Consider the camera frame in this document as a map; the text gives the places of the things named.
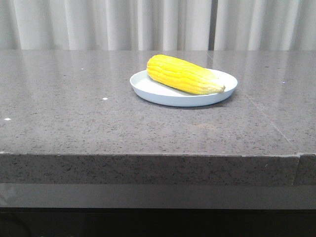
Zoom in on grey pleated curtain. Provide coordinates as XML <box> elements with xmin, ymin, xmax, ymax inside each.
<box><xmin>0</xmin><ymin>0</ymin><xmax>316</xmax><ymax>51</ymax></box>

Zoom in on yellow corn cob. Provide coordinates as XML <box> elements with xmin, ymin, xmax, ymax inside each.
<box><xmin>147</xmin><ymin>54</ymin><xmax>226</xmax><ymax>95</ymax></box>

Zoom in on light blue round plate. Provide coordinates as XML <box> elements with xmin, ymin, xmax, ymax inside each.
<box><xmin>130</xmin><ymin>69</ymin><xmax>238</xmax><ymax>107</ymax></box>

